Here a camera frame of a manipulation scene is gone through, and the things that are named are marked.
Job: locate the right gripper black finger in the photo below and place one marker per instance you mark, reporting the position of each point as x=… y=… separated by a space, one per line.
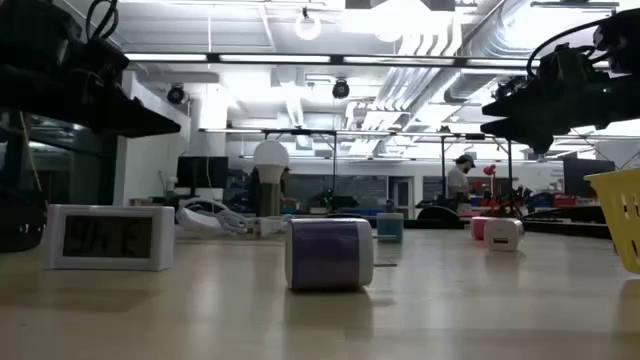
x=525 y=132
x=520 y=107

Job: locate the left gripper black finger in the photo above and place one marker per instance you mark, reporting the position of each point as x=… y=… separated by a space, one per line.
x=145 y=122
x=110 y=95

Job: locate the white USB wall charger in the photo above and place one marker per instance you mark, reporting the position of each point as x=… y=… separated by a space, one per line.
x=502 y=235

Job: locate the pink USB wall charger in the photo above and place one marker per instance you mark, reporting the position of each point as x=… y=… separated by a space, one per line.
x=477 y=227

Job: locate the yellow plastic basket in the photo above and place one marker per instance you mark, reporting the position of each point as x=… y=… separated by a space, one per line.
x=620 y=220

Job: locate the white digital clock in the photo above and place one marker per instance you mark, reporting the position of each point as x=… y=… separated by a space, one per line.
x=107 y=236

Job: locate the dark rounded case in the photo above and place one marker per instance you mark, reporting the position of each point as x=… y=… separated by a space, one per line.
x=20 y=235

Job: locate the black background robot arm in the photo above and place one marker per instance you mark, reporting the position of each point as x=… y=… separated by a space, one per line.
x=515 y=202
x=345 y=201

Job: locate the red desk lamp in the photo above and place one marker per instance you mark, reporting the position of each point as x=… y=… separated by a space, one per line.
x=490 y=170

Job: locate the black computer monitor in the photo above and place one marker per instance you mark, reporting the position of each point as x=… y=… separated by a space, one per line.
x=202 y=172
x=580 y=167

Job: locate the blue storage bin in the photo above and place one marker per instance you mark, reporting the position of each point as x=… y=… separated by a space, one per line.
x=541 y=201

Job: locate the red storage bin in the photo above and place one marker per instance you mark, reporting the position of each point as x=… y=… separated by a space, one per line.
x=565 y=201

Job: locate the wooden crate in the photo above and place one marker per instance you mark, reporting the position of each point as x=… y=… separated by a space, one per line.
x=140 y=202

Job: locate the person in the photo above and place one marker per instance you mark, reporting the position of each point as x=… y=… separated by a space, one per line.
x=456 y=185

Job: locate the white light bulb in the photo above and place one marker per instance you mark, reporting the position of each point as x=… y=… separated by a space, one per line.
x=270 y=157

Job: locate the long linear ceiling light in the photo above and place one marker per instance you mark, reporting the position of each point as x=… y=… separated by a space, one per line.
x=275 y=58

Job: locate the black ceiling-mounted camera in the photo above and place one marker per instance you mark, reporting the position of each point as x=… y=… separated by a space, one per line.
x=176 y=95
x=510 y=86
x=341 y=90

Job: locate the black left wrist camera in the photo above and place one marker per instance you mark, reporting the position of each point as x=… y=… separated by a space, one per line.
x=100 y=60

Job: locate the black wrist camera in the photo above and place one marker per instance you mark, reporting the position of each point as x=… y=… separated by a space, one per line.
x=567 y=62
x=100 y=60

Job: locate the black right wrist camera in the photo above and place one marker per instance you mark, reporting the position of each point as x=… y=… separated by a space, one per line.
x=567 y=62

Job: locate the silver ventilation duct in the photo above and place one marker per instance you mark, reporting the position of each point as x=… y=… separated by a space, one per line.
x=500 y=30

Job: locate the black background station frame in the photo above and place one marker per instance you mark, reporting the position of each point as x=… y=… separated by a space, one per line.
x=442 y=165

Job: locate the black aluminium table frame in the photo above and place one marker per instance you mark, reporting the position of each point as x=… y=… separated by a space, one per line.
x=565 y=229

